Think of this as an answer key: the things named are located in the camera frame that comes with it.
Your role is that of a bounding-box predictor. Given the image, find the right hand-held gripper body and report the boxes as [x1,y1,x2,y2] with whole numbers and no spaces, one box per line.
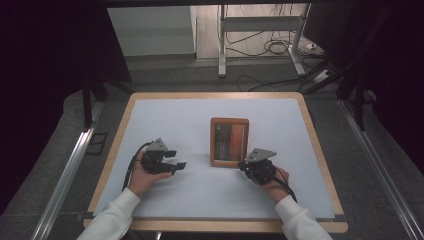
[244,147,278,186]

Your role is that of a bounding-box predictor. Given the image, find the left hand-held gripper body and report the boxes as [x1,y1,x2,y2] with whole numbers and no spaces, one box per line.
[139,137,177,176]

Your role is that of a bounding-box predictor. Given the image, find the wooden picture frame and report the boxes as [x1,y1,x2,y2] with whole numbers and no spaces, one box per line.
[209,116,251,169]

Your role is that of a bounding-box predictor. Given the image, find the person's left hand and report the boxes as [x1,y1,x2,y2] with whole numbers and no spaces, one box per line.
[127,151,175,199]

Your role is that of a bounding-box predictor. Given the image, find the person's right hand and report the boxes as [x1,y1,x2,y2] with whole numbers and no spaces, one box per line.
[260,165,291,204]

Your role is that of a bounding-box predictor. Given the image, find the white table mat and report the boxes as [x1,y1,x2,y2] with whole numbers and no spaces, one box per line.
[92,97,336,221]

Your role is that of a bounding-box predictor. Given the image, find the black floor grate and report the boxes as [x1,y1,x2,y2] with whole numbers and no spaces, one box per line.
[85,132,109,156]

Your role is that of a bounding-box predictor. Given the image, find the wooden table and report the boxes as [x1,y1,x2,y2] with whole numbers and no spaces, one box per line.
[82,91,350,234]

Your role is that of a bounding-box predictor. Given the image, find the black metal stand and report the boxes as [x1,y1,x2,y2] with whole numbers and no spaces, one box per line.
[335,75,368,132]
[81,75,135,130]

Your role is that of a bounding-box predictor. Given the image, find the white power strip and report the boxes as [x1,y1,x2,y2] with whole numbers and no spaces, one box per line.
[312,68,333,85]

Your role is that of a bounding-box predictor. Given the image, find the grey cabinet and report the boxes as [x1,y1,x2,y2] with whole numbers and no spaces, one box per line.
[106,5,197,58]

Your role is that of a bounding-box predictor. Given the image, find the dark curtain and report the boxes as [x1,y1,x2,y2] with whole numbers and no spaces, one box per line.
[0,0,132,215]
[333,0,424,165]

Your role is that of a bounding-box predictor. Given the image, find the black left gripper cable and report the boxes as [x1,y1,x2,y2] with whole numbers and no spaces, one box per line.
[121,141,154,192]

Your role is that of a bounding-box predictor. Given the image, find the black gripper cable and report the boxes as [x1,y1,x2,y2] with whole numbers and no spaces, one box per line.
[271,165,299,204]
[121,141,154,192]

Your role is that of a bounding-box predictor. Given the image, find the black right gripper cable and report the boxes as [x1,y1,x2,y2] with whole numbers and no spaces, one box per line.
[271,165,299,204]

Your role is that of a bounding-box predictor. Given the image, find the long black floor cable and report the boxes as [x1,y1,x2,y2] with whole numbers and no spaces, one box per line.
[236,74,303,93]

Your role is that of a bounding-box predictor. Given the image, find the aluminium rail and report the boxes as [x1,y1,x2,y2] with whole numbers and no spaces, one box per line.
[31,99,105,240]
[336,98,424,240]

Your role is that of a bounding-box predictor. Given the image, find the black floor cable bundle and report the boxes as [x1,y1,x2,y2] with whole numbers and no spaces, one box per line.
[225,29,302,58]

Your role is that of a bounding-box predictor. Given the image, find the white metal desk frame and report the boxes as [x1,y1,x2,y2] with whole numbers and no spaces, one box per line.
[217,3,312,79]

